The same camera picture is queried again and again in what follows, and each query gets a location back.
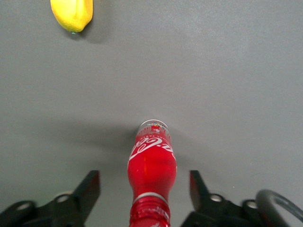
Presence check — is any yellow lemon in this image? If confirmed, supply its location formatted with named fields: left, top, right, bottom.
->
left=50, top=0, right=94, bottom=33

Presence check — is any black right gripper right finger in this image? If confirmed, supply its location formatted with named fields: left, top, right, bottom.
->
left=181, top=170, right=257, bottom=227

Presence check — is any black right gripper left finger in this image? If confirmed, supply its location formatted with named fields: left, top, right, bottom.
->
left=35, top=169, right=101, bottom=227

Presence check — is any red cola can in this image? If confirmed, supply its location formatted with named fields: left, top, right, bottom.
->
left=127, top=119, right=178, bottom=227

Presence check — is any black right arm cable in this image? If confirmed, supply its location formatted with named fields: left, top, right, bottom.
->
left=255, top=189, right=303, bottom=227

